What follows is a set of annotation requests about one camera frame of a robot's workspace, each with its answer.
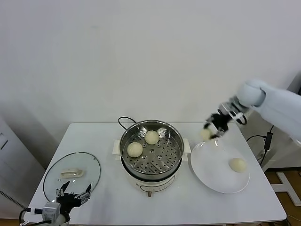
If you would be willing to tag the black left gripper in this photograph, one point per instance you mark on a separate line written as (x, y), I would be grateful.
(68, 200)

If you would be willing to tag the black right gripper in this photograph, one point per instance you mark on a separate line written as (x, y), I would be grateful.
(219, 123)

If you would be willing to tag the white steamed baozi bun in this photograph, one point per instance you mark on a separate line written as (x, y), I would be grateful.
(206, 134)
(151, 137)
(238, 164)
(135, 149)

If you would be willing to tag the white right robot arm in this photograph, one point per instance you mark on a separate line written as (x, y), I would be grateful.
(277, 103)

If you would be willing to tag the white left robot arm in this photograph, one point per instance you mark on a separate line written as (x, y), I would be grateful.
(60, 220)

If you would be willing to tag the stainless steel steamer basket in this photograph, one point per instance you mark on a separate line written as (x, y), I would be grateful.
(164, 162)

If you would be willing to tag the round glass pot lid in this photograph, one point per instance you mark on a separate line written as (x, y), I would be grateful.
(70, 173)

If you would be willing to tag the white round plate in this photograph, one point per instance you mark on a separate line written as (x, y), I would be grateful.
(211, 169)

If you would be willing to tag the black power adapter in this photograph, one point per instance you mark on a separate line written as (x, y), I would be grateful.
(268, 141)

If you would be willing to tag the white cabinet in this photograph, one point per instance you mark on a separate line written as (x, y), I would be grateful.
(14, 164)

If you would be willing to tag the white electric cooking pot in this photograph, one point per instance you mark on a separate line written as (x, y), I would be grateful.
(152, 184)

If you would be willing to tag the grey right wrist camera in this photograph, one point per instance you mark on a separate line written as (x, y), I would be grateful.
(229, 110)

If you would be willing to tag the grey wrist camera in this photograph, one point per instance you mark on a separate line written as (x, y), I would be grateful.
(50, 209)
(229, 110)

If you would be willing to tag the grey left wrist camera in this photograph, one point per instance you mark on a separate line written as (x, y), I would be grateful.
(50, 209)

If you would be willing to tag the white metal floor frame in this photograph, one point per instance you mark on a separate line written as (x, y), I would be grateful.
(285, 182)

